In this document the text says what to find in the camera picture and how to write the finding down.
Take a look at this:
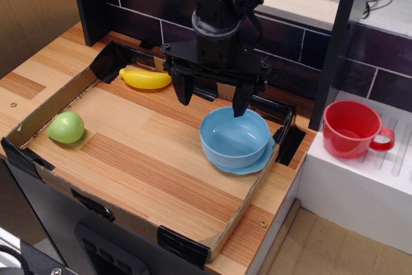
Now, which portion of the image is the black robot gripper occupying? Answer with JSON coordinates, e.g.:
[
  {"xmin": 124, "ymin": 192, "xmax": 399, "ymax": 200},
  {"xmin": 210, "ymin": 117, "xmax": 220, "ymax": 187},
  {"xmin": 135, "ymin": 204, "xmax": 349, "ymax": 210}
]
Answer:
[{"xmin": 161, "ymin": 13, "xmax": 271, "ymax": 117}]

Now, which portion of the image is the light blue plastic bowl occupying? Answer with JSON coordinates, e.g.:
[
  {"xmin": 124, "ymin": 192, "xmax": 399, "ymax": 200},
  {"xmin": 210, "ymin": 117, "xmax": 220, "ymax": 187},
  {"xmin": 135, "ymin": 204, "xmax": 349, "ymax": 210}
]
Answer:
[{"xmin": 200, "ymin": 107, "xmax": 270, "ymax": 168}]

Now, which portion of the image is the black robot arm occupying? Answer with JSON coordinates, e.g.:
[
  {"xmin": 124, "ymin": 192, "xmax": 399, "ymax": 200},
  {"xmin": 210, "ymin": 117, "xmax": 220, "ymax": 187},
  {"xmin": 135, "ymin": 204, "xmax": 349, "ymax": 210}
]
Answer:
[{"xmin": 161, "ymin": 0, "xmax": 271, "ymax": 117}]

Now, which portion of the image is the light blue plastic plate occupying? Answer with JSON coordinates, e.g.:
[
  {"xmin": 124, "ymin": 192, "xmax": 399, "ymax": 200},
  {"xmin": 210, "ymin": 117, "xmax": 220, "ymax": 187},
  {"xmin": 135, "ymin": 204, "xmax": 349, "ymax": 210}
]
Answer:
[{"xmin": 212, "ymin": 135, "xmax": 276, "ymax": 175}]

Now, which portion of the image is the cardboard fence with black tape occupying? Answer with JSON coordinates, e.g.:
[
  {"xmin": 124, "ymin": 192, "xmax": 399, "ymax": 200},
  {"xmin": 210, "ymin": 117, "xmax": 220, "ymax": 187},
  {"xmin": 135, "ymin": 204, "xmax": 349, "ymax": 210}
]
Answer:
[{"xmin": 1, "ymin": 39, "xmax": 314, "ymax": 274}]

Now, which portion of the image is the yellow toy banana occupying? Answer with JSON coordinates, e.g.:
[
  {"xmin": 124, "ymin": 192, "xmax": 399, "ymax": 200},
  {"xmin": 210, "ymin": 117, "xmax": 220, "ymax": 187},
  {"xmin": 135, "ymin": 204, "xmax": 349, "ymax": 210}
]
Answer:
[{"xmin": 119, "ymin": 68, "xmax": 171, "ymax": 90}]

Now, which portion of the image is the red plastic cup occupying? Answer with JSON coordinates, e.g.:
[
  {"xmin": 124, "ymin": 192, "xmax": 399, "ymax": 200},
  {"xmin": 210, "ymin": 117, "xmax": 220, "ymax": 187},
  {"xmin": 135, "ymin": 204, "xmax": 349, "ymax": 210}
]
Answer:
[{"xmin": 323, "ymin": 100, "xmax": 395, "ymax": 159}]

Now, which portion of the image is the green toy pear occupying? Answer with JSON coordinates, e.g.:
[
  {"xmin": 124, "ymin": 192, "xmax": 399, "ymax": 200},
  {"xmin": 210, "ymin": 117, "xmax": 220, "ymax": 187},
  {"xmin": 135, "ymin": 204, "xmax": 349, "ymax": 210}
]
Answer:
[{"xmin": 47, "ymin": 111, "xmax": 84, "ymax": 144}]

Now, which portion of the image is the white grooved drying rack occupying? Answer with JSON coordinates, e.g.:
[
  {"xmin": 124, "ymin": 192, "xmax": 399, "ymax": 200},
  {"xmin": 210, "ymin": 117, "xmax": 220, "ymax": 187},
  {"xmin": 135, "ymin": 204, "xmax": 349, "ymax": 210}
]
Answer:
[{"xmin": 297, "ymin": 91, "xmax": 411, "ymax": 254}]

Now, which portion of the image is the black oven control panel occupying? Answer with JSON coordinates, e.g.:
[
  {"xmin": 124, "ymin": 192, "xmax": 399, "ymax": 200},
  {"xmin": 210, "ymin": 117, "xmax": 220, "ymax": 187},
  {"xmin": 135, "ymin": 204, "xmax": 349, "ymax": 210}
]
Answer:
[{"xmin": 75, "ymin": 223, "xmax": 150, "ymax": 275}]

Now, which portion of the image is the dark left shelf post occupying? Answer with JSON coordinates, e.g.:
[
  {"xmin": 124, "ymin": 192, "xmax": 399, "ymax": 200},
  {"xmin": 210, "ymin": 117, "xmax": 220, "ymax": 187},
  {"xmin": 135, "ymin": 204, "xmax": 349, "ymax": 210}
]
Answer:
[{"xmin": 76, "ymin": 0, "xmax": 111, "ymax": 46}]

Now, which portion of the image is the dark shelf post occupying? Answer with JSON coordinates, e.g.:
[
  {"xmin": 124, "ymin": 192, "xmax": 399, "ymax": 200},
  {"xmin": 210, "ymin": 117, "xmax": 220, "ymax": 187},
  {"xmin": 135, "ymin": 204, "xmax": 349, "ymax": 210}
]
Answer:
[
  {"xmin": 309, "ymin": 0, "xmax": 366, "ymax": 131},
  {"xmin": 76, "ymin": 0, "xmax": 111, "ymax": 46}
]

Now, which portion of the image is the dark right shelf post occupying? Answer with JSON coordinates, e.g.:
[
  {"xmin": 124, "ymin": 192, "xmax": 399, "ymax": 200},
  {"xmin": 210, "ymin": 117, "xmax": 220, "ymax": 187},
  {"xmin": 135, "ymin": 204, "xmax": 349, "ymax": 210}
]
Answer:
[{"xmin": 309, "ymin": 0, "xmax": 366, "ymax": 131}]

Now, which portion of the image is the black braided cable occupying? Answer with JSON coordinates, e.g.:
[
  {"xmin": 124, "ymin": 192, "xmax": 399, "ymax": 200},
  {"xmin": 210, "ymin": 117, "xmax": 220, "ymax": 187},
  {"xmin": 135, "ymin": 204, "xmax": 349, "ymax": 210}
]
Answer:
[{"xmin": 0, "ymin": 244, "xmax": 33, "ymax": 275}]

